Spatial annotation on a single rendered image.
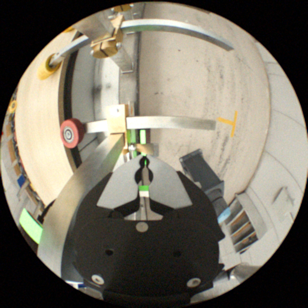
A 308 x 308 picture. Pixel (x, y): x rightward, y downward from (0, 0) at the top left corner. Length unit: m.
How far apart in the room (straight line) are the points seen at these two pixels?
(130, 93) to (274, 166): 2.69
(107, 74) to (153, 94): 0.67
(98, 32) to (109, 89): 0.40
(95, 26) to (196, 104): 1.19
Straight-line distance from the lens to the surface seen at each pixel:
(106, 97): 0.55
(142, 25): 0.25
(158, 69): 1.20
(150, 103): 1.12
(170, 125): 0.27
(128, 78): 0.45
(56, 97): 0.36
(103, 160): 0.15
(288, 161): 2.58
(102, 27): 0.20
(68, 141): 0.32
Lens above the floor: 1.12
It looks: 62 degrees down
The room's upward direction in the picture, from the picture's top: 174 degrees clockwise
